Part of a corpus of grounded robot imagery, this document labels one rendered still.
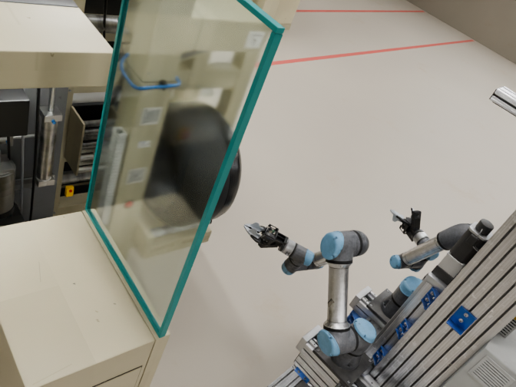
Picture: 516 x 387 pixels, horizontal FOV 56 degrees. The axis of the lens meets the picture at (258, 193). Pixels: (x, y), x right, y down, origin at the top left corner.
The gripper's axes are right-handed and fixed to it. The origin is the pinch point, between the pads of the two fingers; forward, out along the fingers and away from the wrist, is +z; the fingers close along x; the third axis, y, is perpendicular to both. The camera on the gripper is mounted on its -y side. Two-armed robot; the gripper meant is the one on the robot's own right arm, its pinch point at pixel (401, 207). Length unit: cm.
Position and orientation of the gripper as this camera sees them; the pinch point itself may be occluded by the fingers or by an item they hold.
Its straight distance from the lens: 292.2
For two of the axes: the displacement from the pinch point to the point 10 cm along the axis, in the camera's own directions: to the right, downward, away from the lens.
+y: -2.1, 7.4, 6.4
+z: -3.2, -6.7, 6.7
